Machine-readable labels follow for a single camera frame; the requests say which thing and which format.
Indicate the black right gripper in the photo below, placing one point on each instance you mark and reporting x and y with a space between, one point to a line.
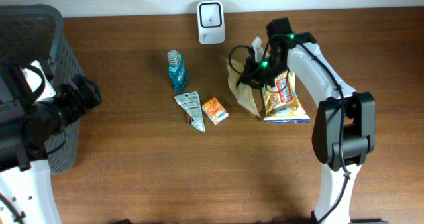
252 78

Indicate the grey plastic lattice basket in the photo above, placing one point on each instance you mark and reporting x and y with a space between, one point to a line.
37 31

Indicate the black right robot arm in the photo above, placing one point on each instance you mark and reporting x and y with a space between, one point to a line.
345 124

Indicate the silver triangular snack packet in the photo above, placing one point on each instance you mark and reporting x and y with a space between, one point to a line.
190 103

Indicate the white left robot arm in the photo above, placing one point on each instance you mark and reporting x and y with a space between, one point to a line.
27 196

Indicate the white barcode scanner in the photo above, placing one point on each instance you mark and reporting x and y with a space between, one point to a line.
211 22

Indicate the teal mouthwash bottle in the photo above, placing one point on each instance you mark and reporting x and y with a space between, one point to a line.
176 70

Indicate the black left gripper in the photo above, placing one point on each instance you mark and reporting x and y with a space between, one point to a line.
78 107

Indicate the yellow snack bag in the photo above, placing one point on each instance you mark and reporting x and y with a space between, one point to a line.
282 105

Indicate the orange white small box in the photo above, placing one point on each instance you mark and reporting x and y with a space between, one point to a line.
215 111

